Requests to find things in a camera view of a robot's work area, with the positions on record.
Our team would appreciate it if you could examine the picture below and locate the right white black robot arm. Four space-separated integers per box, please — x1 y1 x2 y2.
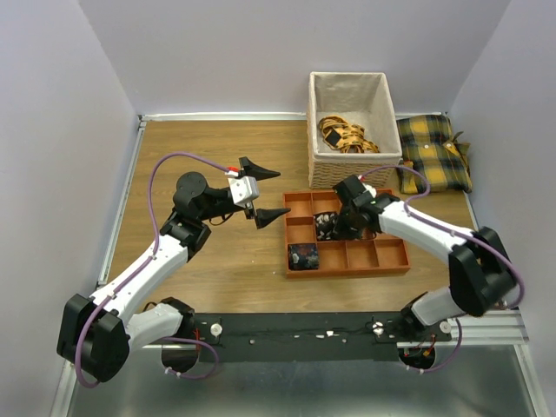
333 175 520 341

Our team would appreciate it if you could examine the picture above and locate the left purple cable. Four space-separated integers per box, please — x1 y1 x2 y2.
76 151 240 387

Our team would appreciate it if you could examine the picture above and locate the purple cable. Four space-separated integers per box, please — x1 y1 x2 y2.
76 151 240 387
360 165 526 374

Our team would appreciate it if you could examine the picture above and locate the yellow plaid shirt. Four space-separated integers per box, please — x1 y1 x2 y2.
397 114 473 195

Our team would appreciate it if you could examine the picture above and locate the aluminium frame rail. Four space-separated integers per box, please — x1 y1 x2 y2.
69 310 530 348

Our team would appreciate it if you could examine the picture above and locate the orange compartment tray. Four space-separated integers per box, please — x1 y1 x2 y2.
283 190 410 279

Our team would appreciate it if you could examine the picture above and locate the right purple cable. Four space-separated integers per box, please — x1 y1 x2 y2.
360 165 526 374

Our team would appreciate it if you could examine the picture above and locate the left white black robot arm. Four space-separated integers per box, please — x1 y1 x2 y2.
56 157 287 388

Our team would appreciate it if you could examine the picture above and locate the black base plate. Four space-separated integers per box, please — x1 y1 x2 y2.
194 312 452 362

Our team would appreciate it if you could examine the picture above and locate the orange patterned tie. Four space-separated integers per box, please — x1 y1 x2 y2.
318 115 380 154

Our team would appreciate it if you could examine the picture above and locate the wicker basket with liner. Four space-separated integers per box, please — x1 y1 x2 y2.
307 71 401 189

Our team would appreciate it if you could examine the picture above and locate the rolled dark floral tie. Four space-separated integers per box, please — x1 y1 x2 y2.
288 243 320 271

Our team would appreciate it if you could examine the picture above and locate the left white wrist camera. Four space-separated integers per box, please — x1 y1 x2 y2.
225 167 260 208

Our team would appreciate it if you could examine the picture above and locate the black floral tie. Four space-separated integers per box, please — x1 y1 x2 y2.
314 211 339 242

